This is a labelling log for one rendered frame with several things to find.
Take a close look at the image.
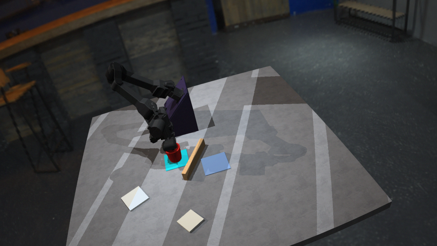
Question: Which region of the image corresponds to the white flat rectangular slab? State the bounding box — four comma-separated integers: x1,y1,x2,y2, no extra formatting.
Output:
121,186,149,211

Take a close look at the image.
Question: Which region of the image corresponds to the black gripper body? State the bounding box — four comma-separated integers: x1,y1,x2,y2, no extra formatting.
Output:
162,121,177,152

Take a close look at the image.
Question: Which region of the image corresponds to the beige square pad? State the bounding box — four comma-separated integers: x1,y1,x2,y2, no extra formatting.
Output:
177,210,204,233

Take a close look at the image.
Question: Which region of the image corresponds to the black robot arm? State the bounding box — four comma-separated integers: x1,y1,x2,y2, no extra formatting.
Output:
105,62,184,144

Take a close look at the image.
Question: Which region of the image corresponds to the light brown wooden plank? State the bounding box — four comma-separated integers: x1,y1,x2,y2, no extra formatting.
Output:
182,138,205,180

